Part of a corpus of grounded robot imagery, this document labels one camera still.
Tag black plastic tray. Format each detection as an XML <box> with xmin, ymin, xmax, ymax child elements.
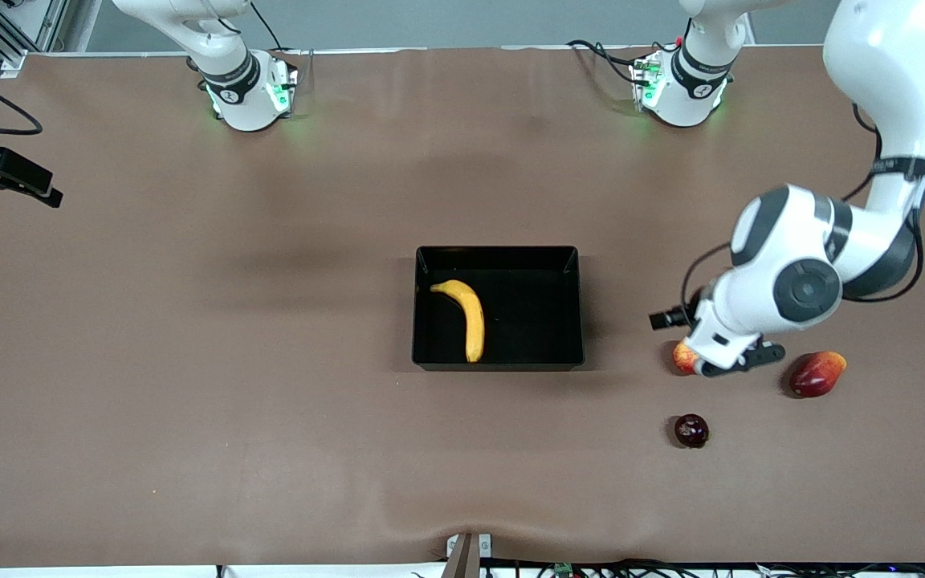
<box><xmin>412</xmin><ymin>246</ymin><xmax>585</xmax><ymax>372</ymax></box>

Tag yellow banana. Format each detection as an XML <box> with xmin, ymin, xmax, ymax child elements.
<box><xmin>430</xmin><ymin>279</ymin><xmax>486</xmax><ymax>364</ymax></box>

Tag black left gripper plug block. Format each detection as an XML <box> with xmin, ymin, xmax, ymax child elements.
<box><xmin>650</xmin><ymin>305</ymin><xmax>700</xmax><ymax>331</ymax></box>

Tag black gripper plug block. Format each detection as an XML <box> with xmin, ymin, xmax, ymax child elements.
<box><xmin>0</xmin><ymin>147</ymin><xmax>54</xmax><ymax>192</ymax></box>
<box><xmin>650</xmin><ymin>305</ymin><xmax>700</xmax><ymax>331</ymax></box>

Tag dark purple plum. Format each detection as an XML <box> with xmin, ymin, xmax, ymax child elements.
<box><xmin>674</xmin><ymin>413</ymin><xmax>710</xmax><ymax>449</ymax></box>

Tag red yellow mango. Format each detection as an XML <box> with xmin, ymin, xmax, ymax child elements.
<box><xmin>789</xmin><ymin>351</ymin><xmax>847</xmax><ymax>399</ymax></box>

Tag black right gripper plug block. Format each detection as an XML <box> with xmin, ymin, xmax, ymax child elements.
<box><xmin>0</xmin><ymin>147</ymin><xmax>54</xmax><ymax>192</ymax></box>

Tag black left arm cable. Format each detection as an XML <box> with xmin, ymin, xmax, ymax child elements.
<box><xmin>681</xmin><ymin>80</ymin><xmax>925</xmax><ymax>322</ymax></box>

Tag black base cables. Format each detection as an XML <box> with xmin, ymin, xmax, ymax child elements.
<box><xmin>567</xmin><ymin>39</ymin><xmax>658</xmax><ymax>85</ymax></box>

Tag metal camera bracket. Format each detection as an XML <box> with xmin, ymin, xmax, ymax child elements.
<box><xmin>445</xmin><ymin>532</ymin><xmax>493</xmax><ymax>578</ymax></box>

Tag thin black base cable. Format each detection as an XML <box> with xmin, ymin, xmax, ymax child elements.
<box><xmin>250</xmin><ymin>0</ymin><xmax>283</xmax><ymax>51</ymax></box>

